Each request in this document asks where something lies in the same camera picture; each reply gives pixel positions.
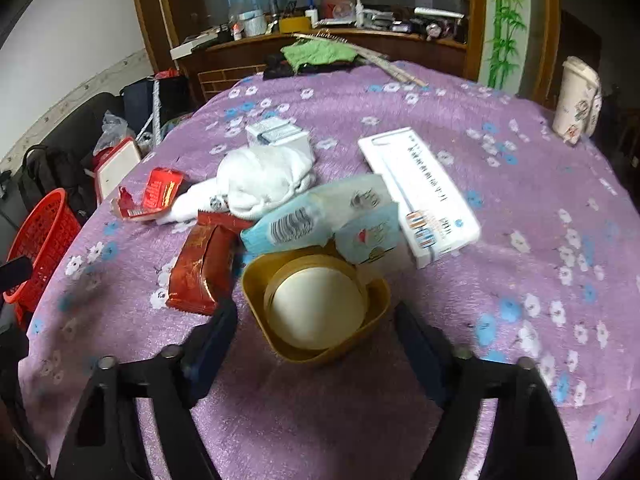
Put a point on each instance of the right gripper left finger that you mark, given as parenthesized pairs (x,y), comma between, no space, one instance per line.
(104,439)

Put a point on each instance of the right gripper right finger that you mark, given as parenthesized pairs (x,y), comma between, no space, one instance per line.
(527,438)

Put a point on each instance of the dark red snack wrapper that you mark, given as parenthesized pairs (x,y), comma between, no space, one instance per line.
(202,276)

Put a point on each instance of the long white medicine box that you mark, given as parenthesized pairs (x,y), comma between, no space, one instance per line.
(433,214)

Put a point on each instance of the yellow bowl with white lid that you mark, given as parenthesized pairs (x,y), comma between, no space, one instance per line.
(311,305)

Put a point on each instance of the red torn candy wrapper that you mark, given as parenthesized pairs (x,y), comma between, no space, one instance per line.
(158,196)

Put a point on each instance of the white cloth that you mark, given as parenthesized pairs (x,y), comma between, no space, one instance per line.
(250,182)

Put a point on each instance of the light blue barcode packet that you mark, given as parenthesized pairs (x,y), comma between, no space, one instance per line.
(311,219)

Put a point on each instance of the small white medicine box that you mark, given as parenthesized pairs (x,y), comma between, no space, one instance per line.
(277,131)

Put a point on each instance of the teal cartoon tissue pack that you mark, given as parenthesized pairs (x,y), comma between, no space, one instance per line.
(374,235)

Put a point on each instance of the red plastic basket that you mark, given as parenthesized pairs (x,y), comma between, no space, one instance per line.
(44,238)

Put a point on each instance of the red rimmed white container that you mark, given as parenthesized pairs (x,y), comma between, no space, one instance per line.
(115,166)

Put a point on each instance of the black backpack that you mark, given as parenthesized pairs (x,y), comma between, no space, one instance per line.
(44,169)

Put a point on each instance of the clear plastic bag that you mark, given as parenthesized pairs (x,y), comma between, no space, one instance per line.
(114,130)

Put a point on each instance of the purple floral tablecloth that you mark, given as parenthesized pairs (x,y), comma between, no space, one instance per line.
(554,278)

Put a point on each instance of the white patterned paper cup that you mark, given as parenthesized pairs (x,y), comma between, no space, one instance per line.
(579,104)

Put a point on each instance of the wooden brick counter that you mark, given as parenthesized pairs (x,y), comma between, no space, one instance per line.
(215,70)

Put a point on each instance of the rolled paper sticks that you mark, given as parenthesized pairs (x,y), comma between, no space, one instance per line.
(372,57)

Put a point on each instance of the black garment on table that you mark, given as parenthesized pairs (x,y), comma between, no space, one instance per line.
(277,67)

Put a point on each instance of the green cloth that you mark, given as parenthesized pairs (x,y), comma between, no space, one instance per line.
(316,53)

